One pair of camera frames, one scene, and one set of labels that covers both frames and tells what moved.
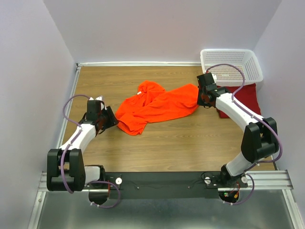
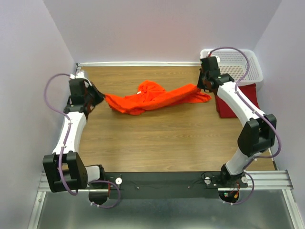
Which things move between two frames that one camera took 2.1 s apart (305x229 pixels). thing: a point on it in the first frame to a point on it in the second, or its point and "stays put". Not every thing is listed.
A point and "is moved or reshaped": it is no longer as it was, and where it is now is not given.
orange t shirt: [152, 102] is moved or reshaped
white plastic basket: [227, 75] stays put
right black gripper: [199, 102] to [200, 85]
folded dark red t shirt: [248, 94] stays put
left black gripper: [112, 119] to [100, 96]
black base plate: [161, 185] stays put
